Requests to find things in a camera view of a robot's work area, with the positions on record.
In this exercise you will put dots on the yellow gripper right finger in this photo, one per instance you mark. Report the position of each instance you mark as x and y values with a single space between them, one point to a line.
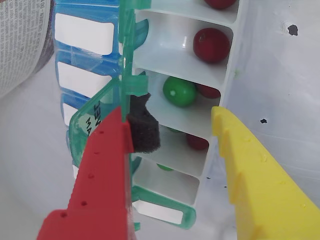
262 190

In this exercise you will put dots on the white table cloth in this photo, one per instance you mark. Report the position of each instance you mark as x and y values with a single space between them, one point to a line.
275 75

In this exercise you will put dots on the weekly pill organizer box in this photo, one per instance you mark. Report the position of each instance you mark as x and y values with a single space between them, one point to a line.
175 57

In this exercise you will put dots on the white printed label bottle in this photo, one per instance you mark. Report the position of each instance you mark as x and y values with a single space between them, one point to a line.
20 50

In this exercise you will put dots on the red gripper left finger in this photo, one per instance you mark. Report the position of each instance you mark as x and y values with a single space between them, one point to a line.
100 180

